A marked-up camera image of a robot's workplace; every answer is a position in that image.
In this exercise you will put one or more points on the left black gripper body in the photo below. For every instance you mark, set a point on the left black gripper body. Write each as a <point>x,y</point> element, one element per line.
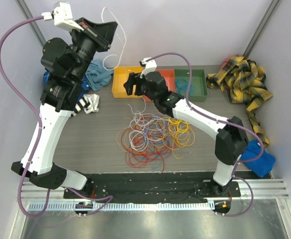
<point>87,41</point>

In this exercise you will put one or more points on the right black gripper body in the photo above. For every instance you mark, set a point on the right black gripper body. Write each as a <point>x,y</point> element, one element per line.
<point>142,89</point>

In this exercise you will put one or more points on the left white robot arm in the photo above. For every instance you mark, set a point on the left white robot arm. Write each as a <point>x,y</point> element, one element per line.
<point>67,65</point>

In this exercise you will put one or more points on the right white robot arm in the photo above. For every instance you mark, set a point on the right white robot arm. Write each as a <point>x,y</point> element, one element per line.
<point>230,138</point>

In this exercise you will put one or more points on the yellow plastic bin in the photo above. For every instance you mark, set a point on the yellow plastic bin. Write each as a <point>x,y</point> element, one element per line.
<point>120,76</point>

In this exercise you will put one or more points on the orange plastic bin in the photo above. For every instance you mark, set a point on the orange plastic bin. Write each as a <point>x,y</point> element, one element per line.
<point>168,75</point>

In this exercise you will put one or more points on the light blue cloth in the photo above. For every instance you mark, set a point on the light blue cloth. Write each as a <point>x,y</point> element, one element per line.
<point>96,76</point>

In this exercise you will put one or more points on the green plastic bin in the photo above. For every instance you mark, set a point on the green plastic bin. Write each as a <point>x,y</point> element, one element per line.
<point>198,89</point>

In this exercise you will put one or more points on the blue plaid shirt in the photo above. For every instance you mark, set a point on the blue plaid shirt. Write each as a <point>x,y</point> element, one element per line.
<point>45,77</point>

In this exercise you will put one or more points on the black white striped cloth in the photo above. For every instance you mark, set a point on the black white striped cloth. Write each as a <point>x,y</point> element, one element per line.
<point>88,103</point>

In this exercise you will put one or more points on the pink cloth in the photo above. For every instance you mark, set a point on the pink cloth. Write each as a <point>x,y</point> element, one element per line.
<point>229,63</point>

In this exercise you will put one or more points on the yellow plaid shirt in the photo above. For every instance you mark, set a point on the yellow plaid shirt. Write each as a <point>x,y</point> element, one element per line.
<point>245,84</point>

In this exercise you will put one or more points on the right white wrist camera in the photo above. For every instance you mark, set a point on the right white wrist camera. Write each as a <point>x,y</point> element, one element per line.
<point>148,66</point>

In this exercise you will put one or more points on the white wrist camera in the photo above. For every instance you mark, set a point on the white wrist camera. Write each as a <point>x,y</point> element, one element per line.
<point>62,16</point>
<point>148,66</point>

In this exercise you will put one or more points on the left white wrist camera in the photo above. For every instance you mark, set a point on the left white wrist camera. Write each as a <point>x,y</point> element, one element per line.
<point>62,16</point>

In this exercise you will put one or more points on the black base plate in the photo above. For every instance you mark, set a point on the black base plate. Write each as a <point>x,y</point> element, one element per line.
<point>155,188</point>

